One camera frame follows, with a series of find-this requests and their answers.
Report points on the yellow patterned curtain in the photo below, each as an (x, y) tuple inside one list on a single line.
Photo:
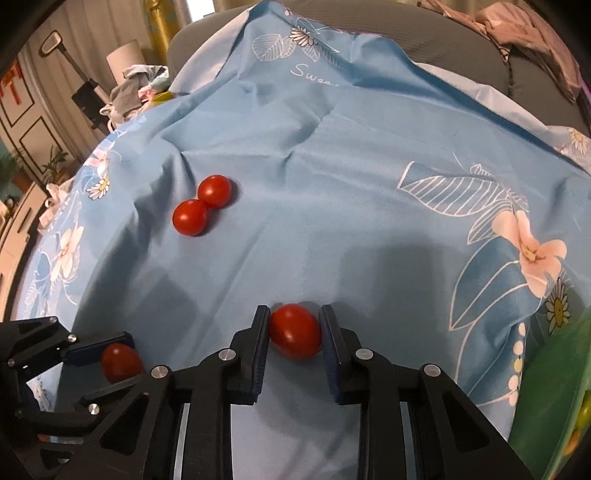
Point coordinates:
[(161, 27)]

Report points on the white crumpled cloth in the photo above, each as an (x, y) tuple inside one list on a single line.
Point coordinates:
[(56, 194)]

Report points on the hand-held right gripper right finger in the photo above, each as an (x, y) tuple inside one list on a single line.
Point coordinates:
[(330, 355)]

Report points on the green plastic bowl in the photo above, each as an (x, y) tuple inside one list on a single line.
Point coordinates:
[(554, 392)]

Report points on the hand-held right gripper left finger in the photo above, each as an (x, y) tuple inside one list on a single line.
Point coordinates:
[(261, 355)]

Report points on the grey and white clothes pile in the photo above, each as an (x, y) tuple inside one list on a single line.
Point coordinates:
[(124, 94)]

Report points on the white cylinder lampshade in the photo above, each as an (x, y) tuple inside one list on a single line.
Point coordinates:
[(124, 57)]

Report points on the black stick vacuum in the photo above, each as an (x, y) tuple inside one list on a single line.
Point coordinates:
[(87, 97)]

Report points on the red wall decoration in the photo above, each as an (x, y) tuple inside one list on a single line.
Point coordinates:
[(10, 78)]

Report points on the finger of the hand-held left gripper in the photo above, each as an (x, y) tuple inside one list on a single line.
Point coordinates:
[(124, 386), (87, 351)]

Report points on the green potted plant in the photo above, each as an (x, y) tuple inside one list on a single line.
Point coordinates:
[(54, 166)]

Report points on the beige cabinet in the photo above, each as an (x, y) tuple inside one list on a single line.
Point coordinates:
[(21, 226)]

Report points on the red tomato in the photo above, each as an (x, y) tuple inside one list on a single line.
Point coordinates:
[(190, 217), (295, 331), (214, 190), (121, 362)]

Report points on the pink clothes pile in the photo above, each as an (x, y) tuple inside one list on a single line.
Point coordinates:
[(531, 37)]

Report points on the yellow green object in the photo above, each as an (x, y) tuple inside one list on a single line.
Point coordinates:
[(164, 96)]

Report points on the blue floral blanket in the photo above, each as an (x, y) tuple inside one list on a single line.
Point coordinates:
[(346, 161)]

